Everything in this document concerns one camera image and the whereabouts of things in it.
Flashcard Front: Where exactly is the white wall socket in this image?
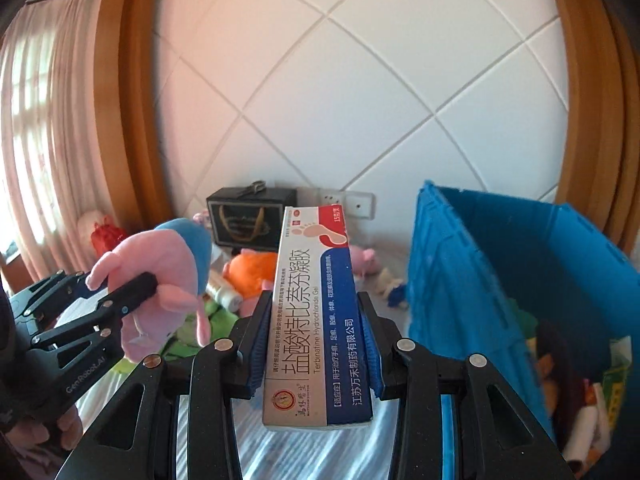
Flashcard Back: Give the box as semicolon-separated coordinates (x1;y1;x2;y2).
320;191;375;219

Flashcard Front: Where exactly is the orange plush toy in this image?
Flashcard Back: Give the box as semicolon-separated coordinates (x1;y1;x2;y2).
222;250;279;307

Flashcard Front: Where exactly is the person's left hand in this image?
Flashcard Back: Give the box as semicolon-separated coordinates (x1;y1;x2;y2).
14;400;85;455

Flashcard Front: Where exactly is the striped bed sheet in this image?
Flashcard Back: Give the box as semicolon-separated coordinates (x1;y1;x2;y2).
75;240;557;480

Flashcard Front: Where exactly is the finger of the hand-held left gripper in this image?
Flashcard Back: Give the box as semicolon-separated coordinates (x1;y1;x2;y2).
30;271;161;353
9;270;92;320

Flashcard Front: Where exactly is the green plush toy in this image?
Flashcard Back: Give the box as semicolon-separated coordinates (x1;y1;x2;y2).
160;297;247;362

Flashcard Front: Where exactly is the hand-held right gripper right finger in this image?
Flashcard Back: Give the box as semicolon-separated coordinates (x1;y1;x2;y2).
356;290;577;480

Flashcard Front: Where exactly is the dark brown plush toy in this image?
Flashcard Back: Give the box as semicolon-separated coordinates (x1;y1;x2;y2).
534;320;592;412

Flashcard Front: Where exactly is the red bag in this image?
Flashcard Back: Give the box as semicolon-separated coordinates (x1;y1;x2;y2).
90;220;129;257

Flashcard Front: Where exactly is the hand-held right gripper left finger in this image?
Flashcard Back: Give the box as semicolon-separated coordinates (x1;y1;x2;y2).
52;290;274;480

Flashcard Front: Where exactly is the black box with gold print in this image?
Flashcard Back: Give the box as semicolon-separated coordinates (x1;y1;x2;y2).
206;180;297;254

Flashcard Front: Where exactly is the white and blue medicine box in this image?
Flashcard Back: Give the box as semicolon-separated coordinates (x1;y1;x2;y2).
262;205;375;432

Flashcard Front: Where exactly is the small pink pig plush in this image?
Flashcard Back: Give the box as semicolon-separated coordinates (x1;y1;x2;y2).
348;245;384;277

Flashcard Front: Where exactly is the white bottle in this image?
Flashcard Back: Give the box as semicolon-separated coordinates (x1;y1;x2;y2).
207;277;244;312

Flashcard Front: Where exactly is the pink pig plush blue shirt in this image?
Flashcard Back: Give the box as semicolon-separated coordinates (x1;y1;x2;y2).
85;217;214;362

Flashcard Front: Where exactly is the pink curtain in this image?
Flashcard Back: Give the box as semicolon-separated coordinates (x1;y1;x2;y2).
0;0;103;282

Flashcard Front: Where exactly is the wooden headboard frame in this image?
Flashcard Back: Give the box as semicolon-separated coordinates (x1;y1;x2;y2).
92;0;640;261

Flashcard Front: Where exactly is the green printed packet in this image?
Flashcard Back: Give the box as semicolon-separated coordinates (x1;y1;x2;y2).
602;337;635;396

